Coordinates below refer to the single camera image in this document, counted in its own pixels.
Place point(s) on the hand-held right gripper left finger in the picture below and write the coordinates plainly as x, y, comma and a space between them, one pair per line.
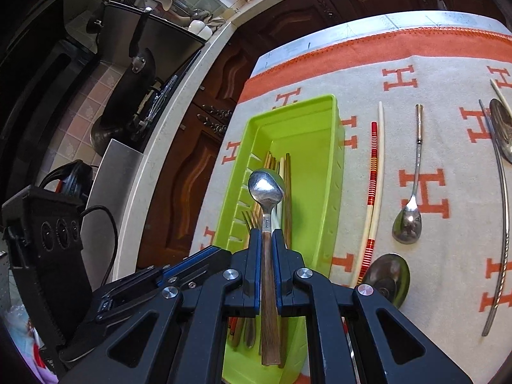
255, 280

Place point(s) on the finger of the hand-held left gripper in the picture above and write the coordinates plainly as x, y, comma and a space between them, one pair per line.
188, 268
128, 302

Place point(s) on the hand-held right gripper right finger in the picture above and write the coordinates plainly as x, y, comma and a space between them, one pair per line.
279, 280

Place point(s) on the large metal soup spoon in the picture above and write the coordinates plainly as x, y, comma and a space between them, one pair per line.
390, 276

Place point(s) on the ivory chopstick red striped end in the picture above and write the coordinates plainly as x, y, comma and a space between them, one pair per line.
500, 92
282, 168

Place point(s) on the green plastic utensil tray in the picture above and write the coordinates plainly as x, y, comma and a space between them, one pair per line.
304, 136

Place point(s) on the twisted metal chopstick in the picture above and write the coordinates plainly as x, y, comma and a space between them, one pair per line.
494, 306

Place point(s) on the stainless steel spoon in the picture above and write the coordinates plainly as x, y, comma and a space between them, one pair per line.
503, 126

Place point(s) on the hanging kitchen utensils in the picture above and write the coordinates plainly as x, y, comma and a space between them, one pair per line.
166, 4

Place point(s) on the black and red device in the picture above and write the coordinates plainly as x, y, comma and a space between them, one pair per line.
72, 176

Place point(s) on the low stainless steel panel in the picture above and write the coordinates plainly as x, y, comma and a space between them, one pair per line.
116, 192

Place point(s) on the pink printed cloth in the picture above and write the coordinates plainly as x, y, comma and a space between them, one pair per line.
28, 348

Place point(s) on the black gas stove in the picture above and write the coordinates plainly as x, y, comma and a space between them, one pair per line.
160, 100

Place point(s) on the black wok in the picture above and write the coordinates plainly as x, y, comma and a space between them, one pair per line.
124, 100

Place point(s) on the black range hood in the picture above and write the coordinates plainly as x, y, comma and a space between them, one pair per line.
32, 48

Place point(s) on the tall stainless steel splash guard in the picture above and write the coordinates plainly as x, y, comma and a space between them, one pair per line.
172, 36

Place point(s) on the stacked white bowls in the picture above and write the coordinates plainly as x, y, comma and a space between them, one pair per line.
200, 30

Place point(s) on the orange beige printed blanket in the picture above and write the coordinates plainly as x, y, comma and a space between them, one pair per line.
448, 88

